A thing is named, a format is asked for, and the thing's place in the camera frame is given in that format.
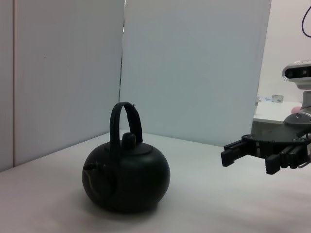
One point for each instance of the white background desk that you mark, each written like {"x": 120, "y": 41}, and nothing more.
{"x": 272, "y": 110}

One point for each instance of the small pink item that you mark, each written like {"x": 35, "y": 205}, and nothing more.
{"x": 297, "y": 109}

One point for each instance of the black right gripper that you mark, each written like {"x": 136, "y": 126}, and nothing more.
{"x": 279, "y": 137}

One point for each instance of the small blue item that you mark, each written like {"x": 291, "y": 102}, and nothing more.
{"x": 266, "y": 99}

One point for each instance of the small clear box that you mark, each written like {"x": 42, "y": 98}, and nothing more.
{"x": 277, "y": 98}

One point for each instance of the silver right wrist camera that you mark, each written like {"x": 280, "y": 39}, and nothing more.
{"x": 297, "y": 72}

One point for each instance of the black round teapot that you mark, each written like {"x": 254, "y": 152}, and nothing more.
{"x": 136, "y": 174}

